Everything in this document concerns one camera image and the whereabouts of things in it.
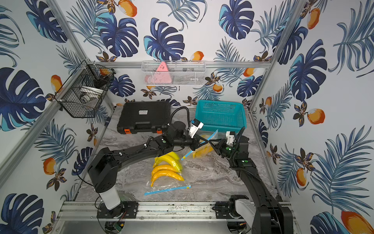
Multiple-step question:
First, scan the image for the yellow banana bunch on table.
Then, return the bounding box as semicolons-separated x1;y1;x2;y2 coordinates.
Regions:
151;152;185;187

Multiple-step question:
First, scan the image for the black wire basket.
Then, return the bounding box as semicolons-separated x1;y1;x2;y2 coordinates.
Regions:
54;60;116;119

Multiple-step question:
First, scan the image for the teal plastic basket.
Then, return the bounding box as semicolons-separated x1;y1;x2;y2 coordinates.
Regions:
195;100;247;133

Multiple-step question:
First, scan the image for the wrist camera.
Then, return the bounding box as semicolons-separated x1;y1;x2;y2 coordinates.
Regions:
189;119;204;138
226;131;235;147

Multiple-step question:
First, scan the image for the white wire wall basket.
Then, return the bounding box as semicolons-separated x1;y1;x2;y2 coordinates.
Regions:
141;60;206;86

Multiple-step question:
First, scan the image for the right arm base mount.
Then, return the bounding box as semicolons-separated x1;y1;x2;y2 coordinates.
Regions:
212;201;243;219

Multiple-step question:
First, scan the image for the yellow banana bunch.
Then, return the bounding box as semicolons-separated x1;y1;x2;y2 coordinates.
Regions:
151;152;185;187
192;135;216;158

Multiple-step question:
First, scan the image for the pink triangular item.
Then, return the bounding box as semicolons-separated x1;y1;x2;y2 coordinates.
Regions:
152;61;172;84

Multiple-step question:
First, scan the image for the clear zip-top bag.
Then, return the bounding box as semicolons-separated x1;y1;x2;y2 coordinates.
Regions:
144;150;192;197
181;129;220;161

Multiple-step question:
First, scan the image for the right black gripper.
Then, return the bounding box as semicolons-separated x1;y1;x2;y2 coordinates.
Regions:
209;138;238;160

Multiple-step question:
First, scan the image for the clear zip-top bag on table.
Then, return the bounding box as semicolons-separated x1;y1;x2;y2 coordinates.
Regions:
144;150;192;197

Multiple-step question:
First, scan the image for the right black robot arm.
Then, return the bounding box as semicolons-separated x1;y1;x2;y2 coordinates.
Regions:
209;129;294;234

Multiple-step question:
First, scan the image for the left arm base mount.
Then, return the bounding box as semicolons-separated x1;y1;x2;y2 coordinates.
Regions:
96;201;139;219

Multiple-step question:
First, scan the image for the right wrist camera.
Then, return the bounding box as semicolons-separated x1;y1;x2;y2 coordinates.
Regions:
226;131;235;147

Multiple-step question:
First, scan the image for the aluminium front rail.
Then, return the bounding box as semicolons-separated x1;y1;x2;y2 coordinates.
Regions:
56;201;297;222

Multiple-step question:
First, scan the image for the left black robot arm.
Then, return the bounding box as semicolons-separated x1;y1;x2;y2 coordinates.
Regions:
87;119;208;212

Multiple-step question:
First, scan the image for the black plastic tool case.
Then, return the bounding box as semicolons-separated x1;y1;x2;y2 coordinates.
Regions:
117;101;171;135

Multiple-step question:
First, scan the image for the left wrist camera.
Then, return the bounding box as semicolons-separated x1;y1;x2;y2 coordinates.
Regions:
189;119;204;138

